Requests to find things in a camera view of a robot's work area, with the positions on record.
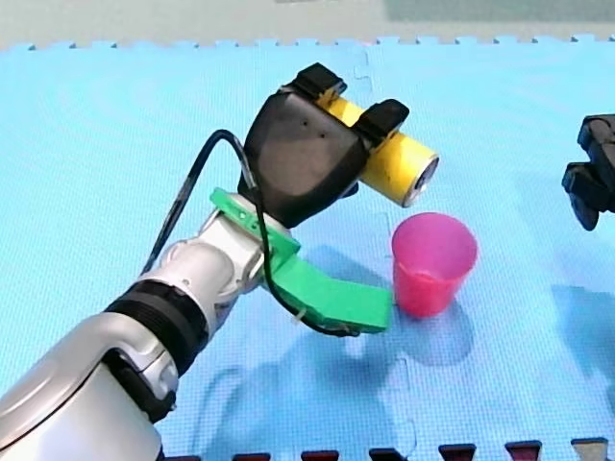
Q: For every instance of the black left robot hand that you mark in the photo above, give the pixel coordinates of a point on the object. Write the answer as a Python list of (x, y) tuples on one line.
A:
[(300, 158)]

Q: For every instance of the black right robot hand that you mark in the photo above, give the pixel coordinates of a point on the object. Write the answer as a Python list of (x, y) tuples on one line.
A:
[(596, 177)]

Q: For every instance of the yellow drink can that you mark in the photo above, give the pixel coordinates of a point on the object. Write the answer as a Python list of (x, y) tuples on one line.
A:
[(396, 163)]

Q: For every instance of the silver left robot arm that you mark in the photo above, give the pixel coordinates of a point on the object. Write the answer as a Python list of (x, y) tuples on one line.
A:
[(144, 346)]

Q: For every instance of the pink plastic cup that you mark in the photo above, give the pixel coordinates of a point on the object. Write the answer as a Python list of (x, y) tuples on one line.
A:
[(430, 264)]

